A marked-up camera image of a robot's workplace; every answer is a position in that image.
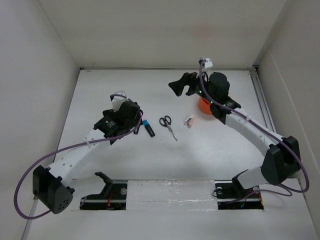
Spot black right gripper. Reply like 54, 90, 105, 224
169, 68, 217, 105

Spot pink cap black highlighter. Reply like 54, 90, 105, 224
133, 126, 140, 135

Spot blue cap black highlighter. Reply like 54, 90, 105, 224
142, 119, 155, 138

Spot black handled scissors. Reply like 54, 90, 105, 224
159, 115, 178, 142

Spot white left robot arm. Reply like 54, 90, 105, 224
32, 100, 143, 214

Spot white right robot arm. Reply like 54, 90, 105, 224
168, 72, 301, 197

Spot orange round desk organizer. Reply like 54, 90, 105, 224
198, 97, 212, 115

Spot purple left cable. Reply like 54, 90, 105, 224
13, 91, 145, 220

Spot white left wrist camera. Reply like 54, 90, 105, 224
110, 90, 127, 112

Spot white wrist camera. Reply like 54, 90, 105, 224
110, 90, 127, 112
198, 57, 213, 70

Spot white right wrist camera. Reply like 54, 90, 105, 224
198, 57, 213, 70

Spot aluminium rail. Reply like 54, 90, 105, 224
249, 65, 277, 133

